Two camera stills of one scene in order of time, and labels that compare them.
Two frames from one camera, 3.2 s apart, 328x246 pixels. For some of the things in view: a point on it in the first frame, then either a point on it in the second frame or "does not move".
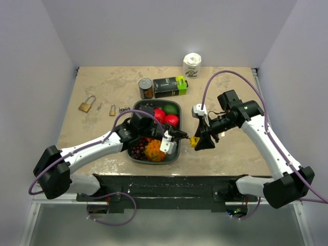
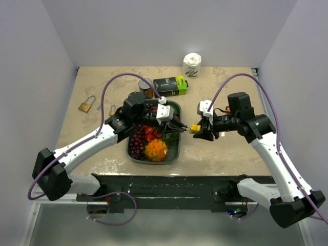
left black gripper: x=176 y=134 -> x=172 y=125
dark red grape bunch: x=138 y=149 does not move
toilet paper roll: x=191 y=64 does not move
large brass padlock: x=85 y=107 does not move
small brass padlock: x=112 y=112 does not move
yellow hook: x=193 y=141 -> x=193 y=128
